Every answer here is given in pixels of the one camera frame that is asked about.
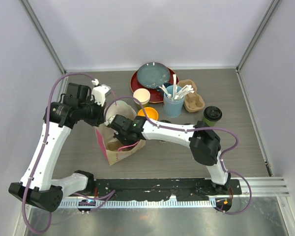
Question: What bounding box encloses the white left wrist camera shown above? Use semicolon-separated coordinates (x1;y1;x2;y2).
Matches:
91;79;111;107

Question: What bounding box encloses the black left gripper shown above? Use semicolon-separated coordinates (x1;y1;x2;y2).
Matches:
79;96;107;127

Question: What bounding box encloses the blue grey plate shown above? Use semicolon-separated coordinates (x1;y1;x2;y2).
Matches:
137;62;171;89

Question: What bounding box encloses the green paper cup taken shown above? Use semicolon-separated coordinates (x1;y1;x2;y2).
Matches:
159;119;171;143

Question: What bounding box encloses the brown cardboard cup carrier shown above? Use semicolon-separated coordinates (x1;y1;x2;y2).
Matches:
106;140;139;152

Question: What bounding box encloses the pink paper gift bag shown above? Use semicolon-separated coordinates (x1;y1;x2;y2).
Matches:
94;90;147;167

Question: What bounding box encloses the green paper cup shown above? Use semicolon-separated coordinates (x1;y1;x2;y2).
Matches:
202;106;222;127

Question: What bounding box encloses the red round plate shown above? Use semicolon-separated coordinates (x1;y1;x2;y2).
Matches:
130;67;180;104

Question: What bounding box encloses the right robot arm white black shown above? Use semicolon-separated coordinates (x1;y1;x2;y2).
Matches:
105;115;231;194

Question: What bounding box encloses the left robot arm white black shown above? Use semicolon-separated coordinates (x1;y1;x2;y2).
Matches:
8;83;110;212

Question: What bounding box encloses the orange bowl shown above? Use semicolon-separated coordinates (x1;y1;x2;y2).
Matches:
137;107;159;120

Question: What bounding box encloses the stack of green paper cups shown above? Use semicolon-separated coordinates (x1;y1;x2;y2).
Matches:
133;88;150;107

